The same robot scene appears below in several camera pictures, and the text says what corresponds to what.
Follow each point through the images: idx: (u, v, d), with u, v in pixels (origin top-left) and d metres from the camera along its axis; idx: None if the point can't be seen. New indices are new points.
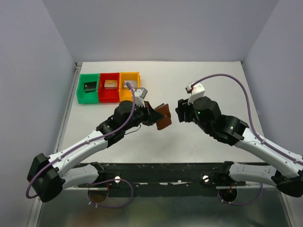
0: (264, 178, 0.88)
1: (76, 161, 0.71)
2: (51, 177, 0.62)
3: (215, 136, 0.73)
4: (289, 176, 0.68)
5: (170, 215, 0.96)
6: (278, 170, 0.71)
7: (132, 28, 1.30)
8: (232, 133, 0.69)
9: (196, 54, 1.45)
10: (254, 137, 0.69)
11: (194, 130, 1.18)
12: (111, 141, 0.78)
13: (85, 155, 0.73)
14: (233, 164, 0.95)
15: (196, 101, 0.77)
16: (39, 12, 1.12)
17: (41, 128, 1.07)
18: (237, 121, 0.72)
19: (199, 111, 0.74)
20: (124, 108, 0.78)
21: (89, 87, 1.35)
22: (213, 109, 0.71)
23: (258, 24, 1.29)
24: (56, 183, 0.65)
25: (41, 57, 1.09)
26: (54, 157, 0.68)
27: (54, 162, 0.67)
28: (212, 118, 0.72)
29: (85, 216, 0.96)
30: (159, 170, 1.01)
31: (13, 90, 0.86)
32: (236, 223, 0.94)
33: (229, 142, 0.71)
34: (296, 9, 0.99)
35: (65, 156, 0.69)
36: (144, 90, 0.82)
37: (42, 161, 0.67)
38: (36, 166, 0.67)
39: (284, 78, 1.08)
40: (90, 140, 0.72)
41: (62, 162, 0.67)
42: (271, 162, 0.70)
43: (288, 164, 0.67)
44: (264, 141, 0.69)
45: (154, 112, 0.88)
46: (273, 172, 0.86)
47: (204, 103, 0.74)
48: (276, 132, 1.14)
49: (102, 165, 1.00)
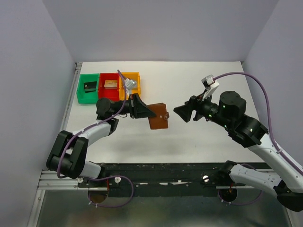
0: (265, 187, 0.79)
1: (91, 139, 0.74)
2: (83, 142, 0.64)
3: (230, 134, 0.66)
4: (295, 190, 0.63)
5: (170, 216, 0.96)
6: (285, 182, 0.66)
7: (132, 28, 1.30)
8: (250, 135, 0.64)
9: (196, 54, 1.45)
10: (271, 144, 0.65)
11: (194, 130, 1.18)
12: (111, 129, 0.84)
13: (97, 136, 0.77)
14: (236, 165, 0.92)
15: (224, 93, 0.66)
16: (39, 12, 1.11)
17: (41, 128, 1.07)
18: (258, 124, 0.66)
19: (224, 105, 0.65)
20: (102, 108, 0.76)
21: (89, 87, 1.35)
22: (242, 107, 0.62)
23: (258, 24, 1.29)
24: (84, 153, 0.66)
25: (41, 57, 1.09)
26: (77, 131, 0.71)
27: (79, 134, 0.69)
28: (236, 117, 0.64)
29: (86, 216, 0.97)
30: (159, 170, 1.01)
31: (13, 90, 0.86)
32: (236, 223, 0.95)
33: (244, 142, 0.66)
34: (297, 10, 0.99)
35: (85, 130, 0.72)
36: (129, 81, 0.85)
37: (66, 135, 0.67)
38: (60, 142, 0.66)
39: (284, 78, 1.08)
40: (101, 122, 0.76)
41: (85, 134, 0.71)
42: (280, 173, 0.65)
43: (298, 179, 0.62)
44: (280, 151, 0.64)
45: (139, 103, 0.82)
46: (277, 182, 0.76)
47: (232, 98, 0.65)
48: (276, 132, 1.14)
49: (101, 165, 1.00)
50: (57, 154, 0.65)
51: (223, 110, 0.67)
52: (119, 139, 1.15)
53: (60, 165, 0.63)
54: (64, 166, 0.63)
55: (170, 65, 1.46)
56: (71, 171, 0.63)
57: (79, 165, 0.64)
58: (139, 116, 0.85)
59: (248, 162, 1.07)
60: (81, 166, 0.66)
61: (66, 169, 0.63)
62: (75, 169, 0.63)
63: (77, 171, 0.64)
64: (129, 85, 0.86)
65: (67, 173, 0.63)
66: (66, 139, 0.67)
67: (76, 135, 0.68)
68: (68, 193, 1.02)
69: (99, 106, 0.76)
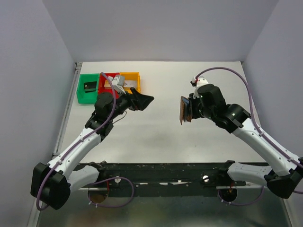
0: (258, 177, 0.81)
1: (75, 161, 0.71)
2: (59, 180, 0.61)
3: (215, 121, 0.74)
4: (280, 174, 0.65)
5: (170, 215, 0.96)
6: (271, 166, 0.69)
7: (131, 28, 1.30)
8: (232, 118, 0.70)
9: (196, 54, 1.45)
10: (253, 128, 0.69)
11: (194, 130, 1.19)
12: (104, 134, 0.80)
13: (83, 153, 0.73)
14: (234, 163, 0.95)
15: (200, 87, 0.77)
16: (39, 12, 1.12)
17: (41, 128, 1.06)
18: (240, 109, 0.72)
19: (201, 96, 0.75)
20: (103, 100, 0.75)
21: (89, 87, 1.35)
22: (214, 93, 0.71)
23: (257, 24, 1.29)
24: (65, 185, 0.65)
25: (41, 57, 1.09)
26: (55, 161, 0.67)
27: (56, 167, 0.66)
28: (213, 103, 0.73)
29: (85, 216, 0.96)
30: (159, 170, 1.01)
31: (13, 89, 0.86)
32: (236, 223, 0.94)
33: (228, 128, 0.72)
34: (296, 10, 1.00)
35: (65, 158, 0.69)
36: (120, 77, 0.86)
37: (43, 170, 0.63)
38: (37, 178, 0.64)
39: (283, 78, 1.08)
40: (84, 137, 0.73)
41: (64, 164, 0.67)
42: (264, 156, 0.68)
43: (281, 161, 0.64)
44: (262, 133, 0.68)
45: (141, 96, 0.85)
46: (268, 171, 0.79)
47: (207, 87, 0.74)
48: (275, 132, 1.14)
49: (101, 164, 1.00)
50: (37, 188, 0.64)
51: (204, 101, 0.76)
52: (119, 140, 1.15)
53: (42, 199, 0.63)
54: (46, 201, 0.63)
55: (170, 64, 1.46)
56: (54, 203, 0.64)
57: (61, 195, 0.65)
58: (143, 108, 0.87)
59: (248, 162, 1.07)
60: (65, 193, 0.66)
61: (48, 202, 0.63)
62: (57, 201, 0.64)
63: (61, 199, 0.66)
64: (121, 81, 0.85)
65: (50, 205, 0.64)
66: (42, 174, 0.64)
67: (54, 168, 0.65)
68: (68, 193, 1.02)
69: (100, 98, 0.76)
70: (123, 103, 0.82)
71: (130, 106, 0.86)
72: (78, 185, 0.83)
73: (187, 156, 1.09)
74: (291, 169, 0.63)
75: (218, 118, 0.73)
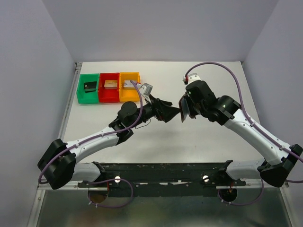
0: (252, 170, 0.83)
1: (89, 152, 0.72)
2: (68, 162, 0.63)
3: (207, 116, 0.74)
4: (272, 163, 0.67)
5: (170, 215, 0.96)
6: (264, 156, 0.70)
7: (131, 28, 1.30)
8: (223, 110, 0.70)
9: (196, 54, 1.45)
10: (244, 118, 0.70)
11: (195, 130, 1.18)
12: (121, 139, 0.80)
13: (98, 147, 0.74)
14: (233, 162, 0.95)
15: (188, 82, 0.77)
16: (39, 12, 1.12)
17: (41, 128, 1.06)
18: (231, 100, 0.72)
19: (190, 91, 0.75)
20: (125, 111, 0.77)
21: (89, 87, 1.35)
22: (200, 87, 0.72)
23: (257, 24, 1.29)
24: (71, 169, 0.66)
25: (41, 57, 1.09)
26: (72, 144, 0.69)
27: (72, 148, 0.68)
28: (202, 97, 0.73)
29: (85, 216, 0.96)
30: (159, 170, 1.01)
31: (13, 90, 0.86)
32: (237, 223, 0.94)
33: (220, 120, 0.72)
34: (296, 10, 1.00)
35: (81, 144, 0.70)
36: (148, 86, 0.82)
37: (58, 146, 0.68)
38: (52, 152, 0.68)
39: (283, 77, 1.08)
40: (105, 133, 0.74)
41: (78, 149, 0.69)
42: (257, 147, 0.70)
43: (273, 150, 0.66)
44: (253, 123, 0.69)
45: (167, 108, 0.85)
46: (260, 163, 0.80)
47: (194, 82, 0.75)
48: (275, 131, 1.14)
49: (101, 165, 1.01)
50: (47, 160, 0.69)
51: (193, 97, 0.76)
52: None
53: (46, 171, 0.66)
54: (49, 175, 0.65)
55: (170, 64, 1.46)
56: (53, 181, 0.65)
57: (63, 177, 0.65)
58: (166, 119, 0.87)
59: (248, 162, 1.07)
60: (67, 178, 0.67)
61: (49, 177, 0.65)
62: (57, 181, 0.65)
63: (62, 182, 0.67)
64: (147, 91, 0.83)
65: (49, 180, 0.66)
66: (57, 150, 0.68)
67: (68, 149, 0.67)
68: (69, 193, 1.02)
69: (124, 107, 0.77)
70: (148, 111, 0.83)
71: (155, 115, 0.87)
72: (77, 176, 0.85)
73: (187, 156, 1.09)
74: (283, 158, 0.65)
75: (209, 111, 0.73)
